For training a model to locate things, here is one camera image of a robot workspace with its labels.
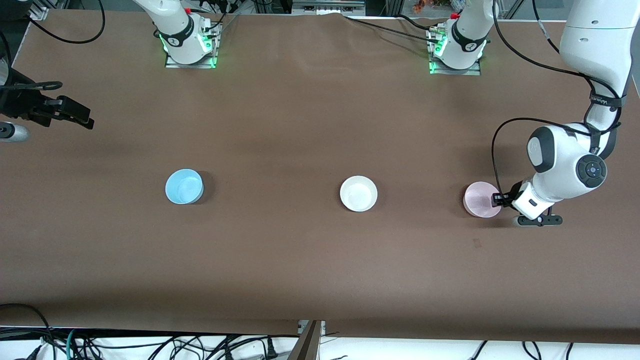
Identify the pink plastic bowl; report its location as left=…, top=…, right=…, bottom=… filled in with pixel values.
left=463, top=181, right=503, bottom=219

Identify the blue plastic bowl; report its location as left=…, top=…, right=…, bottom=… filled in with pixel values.
left=165, top=168, right=204, bottom=205

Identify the white plastic bowl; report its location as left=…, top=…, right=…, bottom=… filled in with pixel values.
left=339, top=175, right=379, bottom=213

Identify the brown table cover sheet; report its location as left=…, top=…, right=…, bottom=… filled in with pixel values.
left=0, top=9, right=640, bottom=346

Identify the orange colourful background object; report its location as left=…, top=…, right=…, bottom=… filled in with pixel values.
left=412, top=0, right=451, bottom=14

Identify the dark brown support beam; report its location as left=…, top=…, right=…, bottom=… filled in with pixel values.
left=288, top=320, right=322, bottom=360

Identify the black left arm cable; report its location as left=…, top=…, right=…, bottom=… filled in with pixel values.
left=491, top=0, right=626, bottom=197

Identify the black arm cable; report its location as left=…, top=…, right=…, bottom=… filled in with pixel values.
left=491, top=0, right=626, bottom=197
left=0, top=0, right=106, bottom=92

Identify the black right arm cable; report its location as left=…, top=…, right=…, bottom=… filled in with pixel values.
left=0, top=0, right=106, bottom=92

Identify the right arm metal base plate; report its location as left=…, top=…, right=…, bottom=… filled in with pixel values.
left=165, top=20, right=222, bottom=69

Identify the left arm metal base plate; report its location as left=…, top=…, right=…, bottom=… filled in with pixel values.
left=429, top=50, right=482, bottom=76

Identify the black right base power cable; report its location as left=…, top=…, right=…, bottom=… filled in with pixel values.
left=197, top=0, right=241, bottom=31

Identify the black base power cable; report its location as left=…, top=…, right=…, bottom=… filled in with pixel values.
left=197, top=0, right=241, bottom=31
left=342, top=14, right=441, bottom=46

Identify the thick black looped cable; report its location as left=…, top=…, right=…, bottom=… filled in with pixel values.
left=0, top=303, right=53, bottom=360

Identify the black left base power cable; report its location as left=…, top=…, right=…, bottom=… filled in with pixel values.
left=342, top=14, right=441, bottom=46

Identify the silver metal bracket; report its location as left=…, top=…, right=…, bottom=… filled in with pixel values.
left=298, top=320, right=327, bottom=337

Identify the silver aluminium frame rail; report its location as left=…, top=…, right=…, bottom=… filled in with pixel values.
left=292, top=0, right=366, bottom=16

